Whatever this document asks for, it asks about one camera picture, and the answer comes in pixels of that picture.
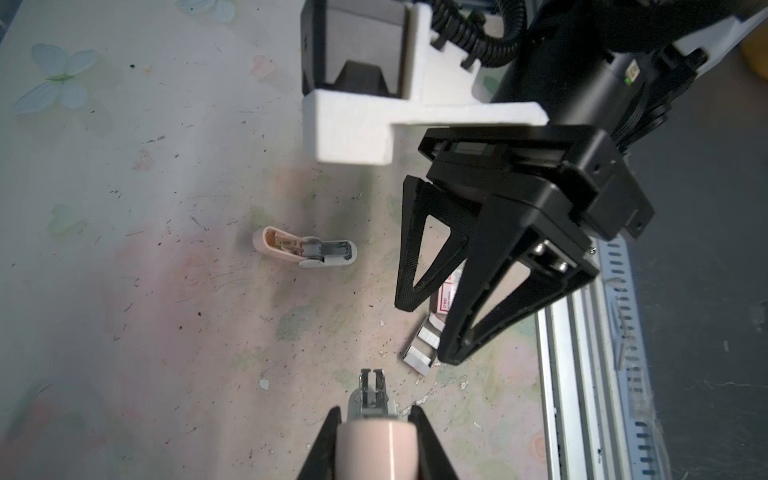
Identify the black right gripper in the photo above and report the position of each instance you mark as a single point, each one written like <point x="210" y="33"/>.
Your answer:
<point x="547" y="190"/>

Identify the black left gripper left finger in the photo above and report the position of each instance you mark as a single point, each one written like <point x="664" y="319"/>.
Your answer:
<point x="320" y="462"/>

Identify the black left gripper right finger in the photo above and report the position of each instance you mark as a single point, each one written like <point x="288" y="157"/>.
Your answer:
<point x="433" y="463"/>

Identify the red staple box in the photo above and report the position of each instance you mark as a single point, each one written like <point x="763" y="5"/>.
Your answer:
<point x="443" y="298"/>

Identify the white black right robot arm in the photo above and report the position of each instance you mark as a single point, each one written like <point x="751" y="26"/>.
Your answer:
<point x="611" y="65"/>

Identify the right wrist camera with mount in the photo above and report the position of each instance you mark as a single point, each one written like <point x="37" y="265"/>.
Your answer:
<point x="371" y="67"/>

